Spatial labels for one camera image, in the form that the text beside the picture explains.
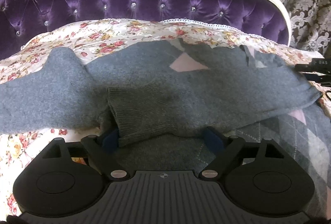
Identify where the grey argyle knit sweater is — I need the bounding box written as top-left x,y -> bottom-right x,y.
0,39 -> 331,214

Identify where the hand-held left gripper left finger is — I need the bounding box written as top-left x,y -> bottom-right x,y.
41,131 -> 128,180

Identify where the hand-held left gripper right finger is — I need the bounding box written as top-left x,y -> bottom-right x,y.
199,127 -> 287,180

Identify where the floral bedsheet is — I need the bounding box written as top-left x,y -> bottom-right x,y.
0,17 -> 331,217

